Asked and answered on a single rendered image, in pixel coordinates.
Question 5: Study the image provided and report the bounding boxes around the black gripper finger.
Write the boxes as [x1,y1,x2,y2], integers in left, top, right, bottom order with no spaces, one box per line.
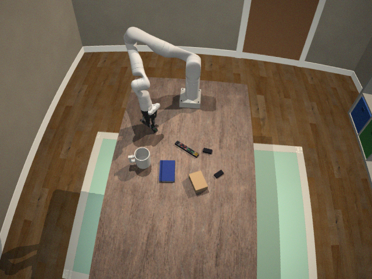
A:
[151,111,157,125]
[140,115,151,128]

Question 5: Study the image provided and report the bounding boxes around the blue notebook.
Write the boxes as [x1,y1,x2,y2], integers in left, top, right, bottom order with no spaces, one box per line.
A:
[159,160,175,182]

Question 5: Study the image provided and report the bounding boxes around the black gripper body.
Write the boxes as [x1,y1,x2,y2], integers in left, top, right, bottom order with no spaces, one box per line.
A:
[141,110,148,120]

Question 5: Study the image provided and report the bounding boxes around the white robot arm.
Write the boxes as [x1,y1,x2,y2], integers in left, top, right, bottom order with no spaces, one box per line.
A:
[123,27,201,115]

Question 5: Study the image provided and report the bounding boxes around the grey mug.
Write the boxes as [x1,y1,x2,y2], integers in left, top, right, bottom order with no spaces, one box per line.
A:
[128,148,151,169]

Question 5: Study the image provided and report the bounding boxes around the tan rectangular box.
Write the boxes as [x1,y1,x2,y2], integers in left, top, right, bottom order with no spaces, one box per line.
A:
[189,170,208,193]

